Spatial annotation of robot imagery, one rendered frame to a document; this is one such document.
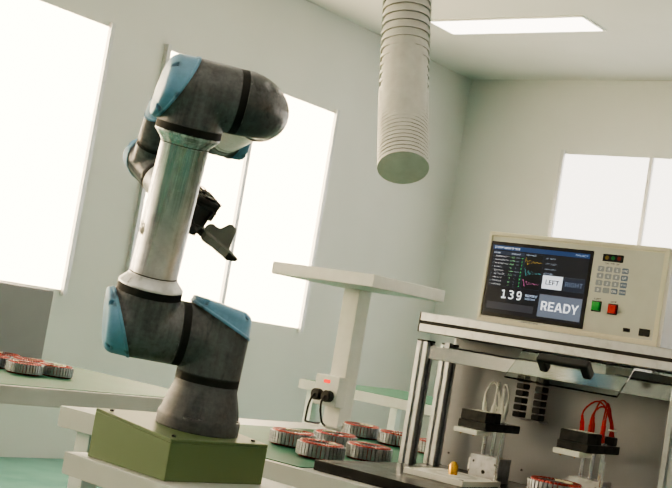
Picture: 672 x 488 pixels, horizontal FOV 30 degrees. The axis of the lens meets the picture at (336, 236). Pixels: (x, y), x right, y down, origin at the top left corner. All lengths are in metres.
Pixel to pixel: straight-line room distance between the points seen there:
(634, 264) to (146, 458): 1.11
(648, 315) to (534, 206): 7.52
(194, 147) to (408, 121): 1.80
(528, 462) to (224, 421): 0.90
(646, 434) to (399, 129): 1.48
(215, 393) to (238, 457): 0.12
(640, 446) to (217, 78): 1.23
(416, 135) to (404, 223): 6.19
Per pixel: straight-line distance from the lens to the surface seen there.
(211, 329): 2.22
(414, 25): 4.09
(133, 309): 2.19
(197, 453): 2.17
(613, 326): 2.69
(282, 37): 8.86
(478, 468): 2.82
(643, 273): 2.68
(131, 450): 2.21
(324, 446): 2.82
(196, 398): 2.23
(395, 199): 9.93
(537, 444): 2.89
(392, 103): 3.95
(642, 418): 2.78
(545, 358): 2.43
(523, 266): 2.81
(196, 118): 2.15
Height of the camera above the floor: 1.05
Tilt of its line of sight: 4 degrees up
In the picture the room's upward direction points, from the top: 10 degrees clockwise
